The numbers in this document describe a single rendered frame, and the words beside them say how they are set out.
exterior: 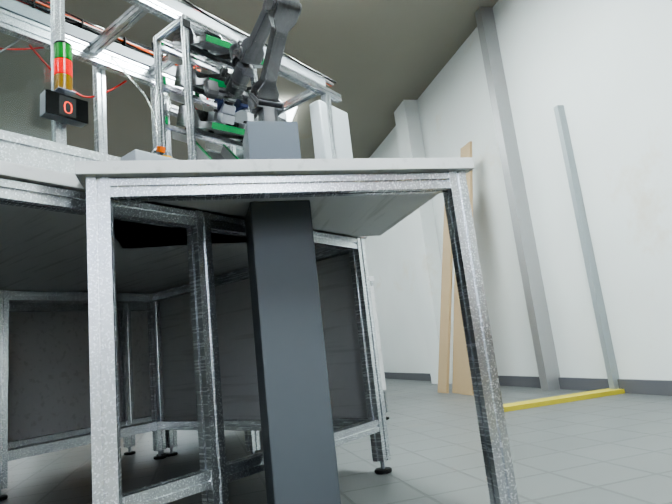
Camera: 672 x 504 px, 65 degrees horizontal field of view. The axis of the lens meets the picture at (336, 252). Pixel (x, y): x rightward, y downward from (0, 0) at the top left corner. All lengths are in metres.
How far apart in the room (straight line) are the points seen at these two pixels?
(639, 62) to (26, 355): 3.58
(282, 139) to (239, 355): 1.24
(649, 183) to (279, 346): 2.51
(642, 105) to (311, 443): 2.70
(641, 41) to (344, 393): 2.52
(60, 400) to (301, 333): 1.96
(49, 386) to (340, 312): 1.65
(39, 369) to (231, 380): 1.04
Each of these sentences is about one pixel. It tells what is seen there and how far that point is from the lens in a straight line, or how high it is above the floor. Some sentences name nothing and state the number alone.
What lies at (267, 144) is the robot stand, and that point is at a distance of 1.45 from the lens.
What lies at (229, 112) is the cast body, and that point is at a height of 1.25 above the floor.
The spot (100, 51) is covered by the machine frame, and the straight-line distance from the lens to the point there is 3.10.
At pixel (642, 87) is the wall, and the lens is 3.46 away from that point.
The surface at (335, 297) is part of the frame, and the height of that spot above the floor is 0.63.
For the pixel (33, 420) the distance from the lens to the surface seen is 3.06.
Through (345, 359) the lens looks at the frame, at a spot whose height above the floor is 0.39.
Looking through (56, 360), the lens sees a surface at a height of 0.54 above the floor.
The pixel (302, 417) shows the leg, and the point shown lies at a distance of 1.34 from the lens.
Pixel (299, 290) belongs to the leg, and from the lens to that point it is 1.35.
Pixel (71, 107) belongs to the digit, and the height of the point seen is 1.21.
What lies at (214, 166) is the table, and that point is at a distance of 1.17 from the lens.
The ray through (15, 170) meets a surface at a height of 0.84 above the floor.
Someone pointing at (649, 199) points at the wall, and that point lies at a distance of 3.37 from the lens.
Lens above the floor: 0.43
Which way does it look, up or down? 11 degrees up
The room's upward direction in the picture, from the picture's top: 6 degrees counter-clockwise
